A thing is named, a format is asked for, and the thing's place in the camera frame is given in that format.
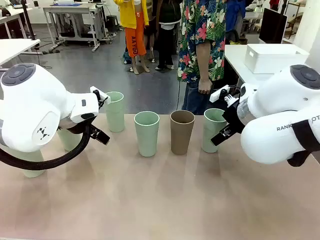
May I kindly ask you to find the wooden shelf frame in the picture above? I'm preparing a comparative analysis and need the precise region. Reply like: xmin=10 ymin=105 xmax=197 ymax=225
xmin=283 ymin=0 xmax=307 ymax=41

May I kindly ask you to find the white plastic basket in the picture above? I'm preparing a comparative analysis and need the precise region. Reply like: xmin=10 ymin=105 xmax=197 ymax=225
xmin=243 ymin=43 xmax=310 ymax=75

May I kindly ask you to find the person in blue jacket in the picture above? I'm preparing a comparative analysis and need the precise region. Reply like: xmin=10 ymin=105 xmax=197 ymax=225
xmin=224 ymin=0 xmax=247 ymax=33

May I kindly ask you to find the black stand pole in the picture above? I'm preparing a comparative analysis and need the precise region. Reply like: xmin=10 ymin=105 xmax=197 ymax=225
xmin=20 ymin=0 xmax=36 ymax=41

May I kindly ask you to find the person's right hand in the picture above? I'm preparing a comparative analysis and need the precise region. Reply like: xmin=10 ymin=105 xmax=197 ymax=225
xmin=197 ymin=78 xmax=214 ymax=96

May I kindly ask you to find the white desk with metal frame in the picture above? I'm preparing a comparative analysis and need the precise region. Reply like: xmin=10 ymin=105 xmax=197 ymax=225
xmin=42 ymin=1 xmax=107 ymax=53

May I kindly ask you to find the black corrugated cable hose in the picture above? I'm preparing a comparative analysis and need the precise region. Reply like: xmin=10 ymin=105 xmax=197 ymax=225
xmin=0 ymin=122 xmax=91 ymax=171

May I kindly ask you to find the white side table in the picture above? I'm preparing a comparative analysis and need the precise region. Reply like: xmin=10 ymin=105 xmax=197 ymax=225
xmin=223 ymin=43 xmax=311 ymax=89

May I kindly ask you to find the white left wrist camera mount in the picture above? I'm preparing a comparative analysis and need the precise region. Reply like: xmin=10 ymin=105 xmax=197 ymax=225
xmin=89 ymin=85 xmax=112 ymax=108

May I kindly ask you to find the black fabric cable sleeve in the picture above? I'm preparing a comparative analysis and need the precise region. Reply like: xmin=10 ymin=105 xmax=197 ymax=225
xmin=286 ymin=119 xmax=320 ymax=168

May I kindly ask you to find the figure in black clothes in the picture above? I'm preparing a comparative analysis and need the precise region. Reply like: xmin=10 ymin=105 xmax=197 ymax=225
xmin=149 ymin=0 xmax=183 ymax=71

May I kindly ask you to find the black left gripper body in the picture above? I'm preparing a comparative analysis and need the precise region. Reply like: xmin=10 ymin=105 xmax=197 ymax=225
xmin=59 ymin=113 xmax=99 ymax=136

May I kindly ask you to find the thin black hanging cable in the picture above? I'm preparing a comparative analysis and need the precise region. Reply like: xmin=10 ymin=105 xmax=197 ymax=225
xmin=176 ymin=79 xmax=181 ymax=115

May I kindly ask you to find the mannequin in yellow and orange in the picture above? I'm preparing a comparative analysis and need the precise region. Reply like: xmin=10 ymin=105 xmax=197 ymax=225
xmin=112 ymin=0 xmax=151 ymax=75

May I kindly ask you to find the brown plastic cup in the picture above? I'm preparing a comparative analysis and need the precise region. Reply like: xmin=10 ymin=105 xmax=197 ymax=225
xmin=170 ymin=110 xmax=196 ymax=156

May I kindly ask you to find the white rounded table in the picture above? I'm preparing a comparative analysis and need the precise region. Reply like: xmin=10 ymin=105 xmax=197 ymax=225
xmin=0 ymin=38 xmax=42 ymax=68

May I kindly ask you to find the person's right forearm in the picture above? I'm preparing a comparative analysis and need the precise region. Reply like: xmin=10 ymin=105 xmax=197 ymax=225
xmin=195 ymin=39 xmax=214 ymax=82

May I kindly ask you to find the person in floral shirt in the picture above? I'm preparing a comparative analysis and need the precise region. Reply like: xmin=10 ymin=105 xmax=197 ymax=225
xmin=176 ymin=0 xmax=227 ymax=116

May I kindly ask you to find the black computer monitor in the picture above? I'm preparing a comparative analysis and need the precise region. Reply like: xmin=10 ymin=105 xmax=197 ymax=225
xmin=258 ymin=7 xmax=289 ymax=45

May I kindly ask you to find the light green plastic cup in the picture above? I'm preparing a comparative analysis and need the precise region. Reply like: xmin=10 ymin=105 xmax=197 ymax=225
xmin=56 ymin=126 xmax=83 ymax=152
xmin=22 ymin=149 xmax=46 ymax=179
xmin=133 ymin=110 xmax=160 ymax=158
xmin=104 ymin=91 xmax=125 ymax=133
xmin=203 ymin=108 xmax=228 ymax=154

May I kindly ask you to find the black office chair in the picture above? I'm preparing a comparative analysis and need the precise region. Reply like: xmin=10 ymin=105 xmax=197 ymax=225
xmin=224 ymin=29 xmax=241 ymax=46

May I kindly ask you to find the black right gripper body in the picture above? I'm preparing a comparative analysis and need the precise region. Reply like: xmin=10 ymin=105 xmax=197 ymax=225
xmin=221 ymin=99 xmax=245 ymax=134

